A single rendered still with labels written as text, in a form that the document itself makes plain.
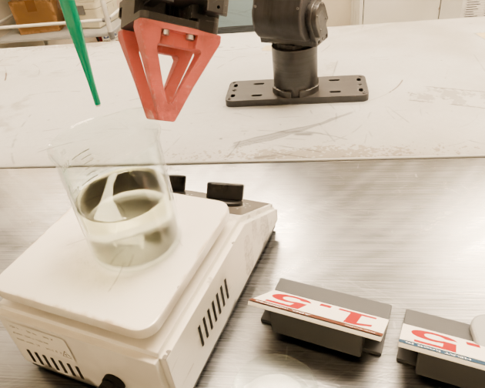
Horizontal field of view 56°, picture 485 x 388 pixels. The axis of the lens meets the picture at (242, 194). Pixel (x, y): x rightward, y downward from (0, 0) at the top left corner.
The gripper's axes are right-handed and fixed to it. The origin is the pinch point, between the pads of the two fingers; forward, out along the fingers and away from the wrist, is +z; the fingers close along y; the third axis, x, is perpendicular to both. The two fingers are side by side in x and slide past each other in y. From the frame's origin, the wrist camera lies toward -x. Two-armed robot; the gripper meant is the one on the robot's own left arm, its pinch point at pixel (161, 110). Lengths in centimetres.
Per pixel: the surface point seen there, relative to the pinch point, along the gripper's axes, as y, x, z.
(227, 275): 11.2, 2.5, 11.2
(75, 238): 6.9, -7.4, 9.5
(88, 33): -205, 24, -37
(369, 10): -160, 158, -69
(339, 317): 16.4, 8.6, 12.7
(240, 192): 4.7, 6.2, 6.2
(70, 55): -62, -1, -10
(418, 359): 20.7, 11.8, 13.9
